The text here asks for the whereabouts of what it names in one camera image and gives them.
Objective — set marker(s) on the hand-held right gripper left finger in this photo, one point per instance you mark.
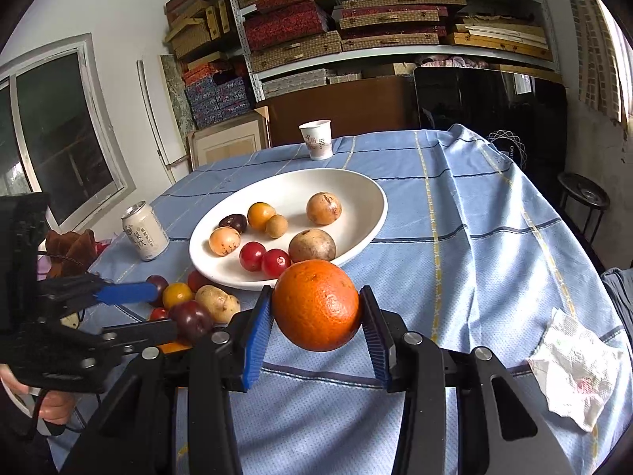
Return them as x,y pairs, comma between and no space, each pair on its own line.
257,336

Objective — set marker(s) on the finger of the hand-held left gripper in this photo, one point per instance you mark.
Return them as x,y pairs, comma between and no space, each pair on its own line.
123,293
148,331

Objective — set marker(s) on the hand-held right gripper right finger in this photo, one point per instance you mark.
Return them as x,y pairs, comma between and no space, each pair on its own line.
378,336

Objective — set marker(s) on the red cherry tomato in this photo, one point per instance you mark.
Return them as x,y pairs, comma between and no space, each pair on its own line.
275,263
252,256
159,314
197,281

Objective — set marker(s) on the dark red plum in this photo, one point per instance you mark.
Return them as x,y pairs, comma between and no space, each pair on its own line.
193,319
160,280

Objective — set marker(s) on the small yellow-orange plum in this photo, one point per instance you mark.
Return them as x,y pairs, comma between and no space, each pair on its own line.
177,296

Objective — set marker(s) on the tan potato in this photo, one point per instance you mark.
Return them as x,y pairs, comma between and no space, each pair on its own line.
215,303

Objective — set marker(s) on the large orange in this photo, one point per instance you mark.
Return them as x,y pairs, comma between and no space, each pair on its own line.
316,307

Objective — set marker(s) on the yellow-orange passion fruit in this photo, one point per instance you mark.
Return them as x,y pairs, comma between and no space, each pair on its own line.
225,241

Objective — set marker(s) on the tan passion fruit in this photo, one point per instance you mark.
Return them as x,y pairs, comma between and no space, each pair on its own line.
312,246

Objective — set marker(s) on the small tan longan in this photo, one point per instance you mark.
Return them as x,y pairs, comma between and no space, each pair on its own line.
276,225

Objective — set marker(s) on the small dark purple plum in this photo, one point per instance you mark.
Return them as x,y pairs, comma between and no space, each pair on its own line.
233,222

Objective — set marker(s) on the speckled orange passion fruit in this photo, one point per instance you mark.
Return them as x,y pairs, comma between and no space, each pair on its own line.
324,209

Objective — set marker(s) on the white ceramic plate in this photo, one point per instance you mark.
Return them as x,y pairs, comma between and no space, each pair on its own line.
346,193

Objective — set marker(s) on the person's left hand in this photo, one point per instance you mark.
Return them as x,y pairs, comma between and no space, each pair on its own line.
49,408

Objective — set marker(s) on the cream beverage can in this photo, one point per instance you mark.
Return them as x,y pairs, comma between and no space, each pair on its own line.
146,237

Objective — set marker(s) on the brown plush toy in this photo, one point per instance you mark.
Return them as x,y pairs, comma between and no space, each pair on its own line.
69,252

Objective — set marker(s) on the white framed dark window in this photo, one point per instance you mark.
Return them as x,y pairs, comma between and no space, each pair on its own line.
59,143

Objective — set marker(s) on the white leaning panel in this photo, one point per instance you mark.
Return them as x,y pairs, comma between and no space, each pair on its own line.
158,109

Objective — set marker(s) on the crumpled white tissue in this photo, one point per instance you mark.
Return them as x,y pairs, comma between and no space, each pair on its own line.
573,371

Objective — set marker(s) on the white paper cup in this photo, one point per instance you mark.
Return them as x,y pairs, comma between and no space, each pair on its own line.
316,141

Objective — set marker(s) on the marbled green panel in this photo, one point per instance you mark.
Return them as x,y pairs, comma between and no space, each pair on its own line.
175,89

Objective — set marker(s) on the pile of blue patterned boxes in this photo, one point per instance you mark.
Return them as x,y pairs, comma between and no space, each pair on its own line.
217,99

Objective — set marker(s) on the brown wooden cabinet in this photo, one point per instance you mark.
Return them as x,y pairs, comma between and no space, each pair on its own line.
346,109

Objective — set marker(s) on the grey cloth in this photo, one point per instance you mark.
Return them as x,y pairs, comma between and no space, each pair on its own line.
620,297

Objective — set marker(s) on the black round stool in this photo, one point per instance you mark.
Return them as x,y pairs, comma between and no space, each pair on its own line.
583,195

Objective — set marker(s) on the glossy black panel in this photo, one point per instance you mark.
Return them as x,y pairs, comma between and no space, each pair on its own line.
470,99

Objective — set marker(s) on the pile of yellow-brown boxes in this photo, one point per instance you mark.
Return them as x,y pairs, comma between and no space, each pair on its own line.
198,34

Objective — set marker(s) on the white metal shelf rack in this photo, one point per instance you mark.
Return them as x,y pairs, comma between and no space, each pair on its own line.
376,54

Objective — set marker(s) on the stack of woven flat boxes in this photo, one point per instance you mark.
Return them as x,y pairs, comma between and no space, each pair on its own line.
287,24

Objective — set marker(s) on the beige patterned curtain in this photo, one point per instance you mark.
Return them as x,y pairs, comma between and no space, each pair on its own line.
593,44

